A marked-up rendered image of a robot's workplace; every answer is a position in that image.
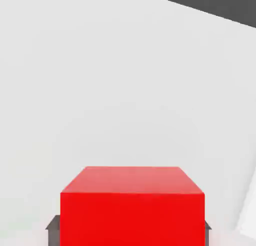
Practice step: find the small red cube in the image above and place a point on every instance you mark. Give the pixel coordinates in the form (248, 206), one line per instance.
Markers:
(132, 216)

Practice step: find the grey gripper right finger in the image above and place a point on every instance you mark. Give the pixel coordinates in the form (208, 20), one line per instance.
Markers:
(207, 235)

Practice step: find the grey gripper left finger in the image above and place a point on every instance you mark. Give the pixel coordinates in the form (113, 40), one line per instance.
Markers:
(54, 233)

